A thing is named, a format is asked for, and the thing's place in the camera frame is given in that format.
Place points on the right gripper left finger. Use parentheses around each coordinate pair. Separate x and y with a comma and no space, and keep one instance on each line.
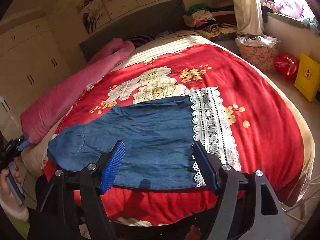
(57,210)

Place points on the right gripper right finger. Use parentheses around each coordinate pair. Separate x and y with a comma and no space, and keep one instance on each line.
(263,218)

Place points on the blue denim pants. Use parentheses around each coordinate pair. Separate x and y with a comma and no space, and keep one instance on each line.
(158,139)

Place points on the left hand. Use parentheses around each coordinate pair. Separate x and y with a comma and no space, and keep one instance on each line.
(11,191)

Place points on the pink rolled blanket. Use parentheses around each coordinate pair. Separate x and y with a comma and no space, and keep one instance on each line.
(51,106)

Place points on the white drying rack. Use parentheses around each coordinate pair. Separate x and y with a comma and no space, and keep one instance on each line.
(298,215)

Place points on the cream wardrobe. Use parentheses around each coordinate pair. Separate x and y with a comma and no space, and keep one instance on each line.
(31,63)

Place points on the red floral bedspread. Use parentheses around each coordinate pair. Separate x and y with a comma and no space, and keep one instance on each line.
(237,115)

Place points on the yellow paper bag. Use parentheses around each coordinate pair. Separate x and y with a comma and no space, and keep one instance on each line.
(307,80)

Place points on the red plastic bag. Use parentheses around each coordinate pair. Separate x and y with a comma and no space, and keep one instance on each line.
(287,65)

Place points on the floral laundry basket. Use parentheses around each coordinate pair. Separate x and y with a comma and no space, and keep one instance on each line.
(259,51)

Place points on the striped pillow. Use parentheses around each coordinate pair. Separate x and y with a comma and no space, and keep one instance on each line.
(141,40)

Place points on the stack of folded clothes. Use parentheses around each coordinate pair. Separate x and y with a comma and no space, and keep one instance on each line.
(213,23)

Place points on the cream curtain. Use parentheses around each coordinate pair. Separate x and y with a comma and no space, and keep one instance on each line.
(248,17)

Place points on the clothes on window sill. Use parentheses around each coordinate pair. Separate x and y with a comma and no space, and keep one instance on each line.
(292,13)

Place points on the grey headboard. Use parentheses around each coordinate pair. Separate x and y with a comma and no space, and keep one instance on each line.
(150,21)

